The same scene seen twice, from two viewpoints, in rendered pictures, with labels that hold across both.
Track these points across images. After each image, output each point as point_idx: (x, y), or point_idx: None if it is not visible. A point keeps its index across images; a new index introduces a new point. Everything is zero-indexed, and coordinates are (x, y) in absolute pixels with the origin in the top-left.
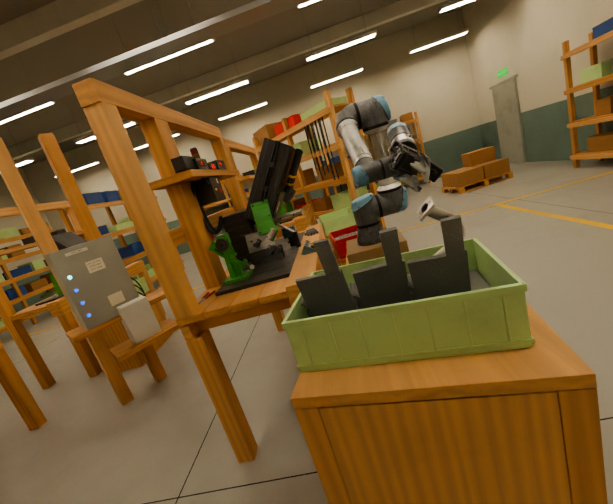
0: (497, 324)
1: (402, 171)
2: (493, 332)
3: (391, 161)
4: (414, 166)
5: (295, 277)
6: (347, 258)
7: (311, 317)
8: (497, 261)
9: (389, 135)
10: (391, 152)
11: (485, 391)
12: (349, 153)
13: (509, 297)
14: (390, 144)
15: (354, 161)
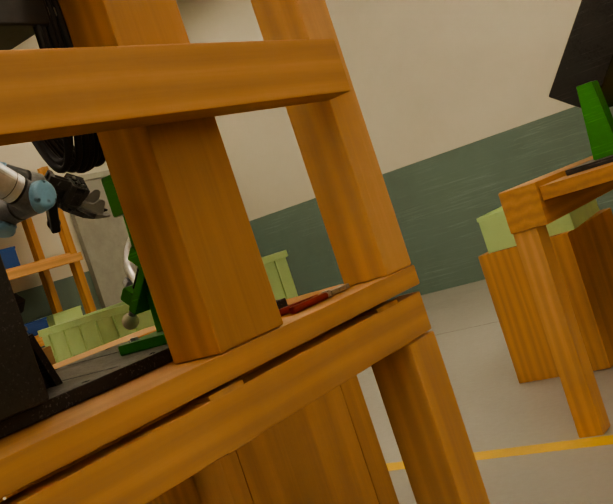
0: None
1: (84, 198)
2: None
3: (75, 185)
4: (99, 193)
5: (143, 332)
6: (52, 352)
7: (261, 257)
8: (115, 304)
9: (12, 168)
10: (57, 179)
11: None
12: None
13: None
14: (28, 176)
15: (19, 176)
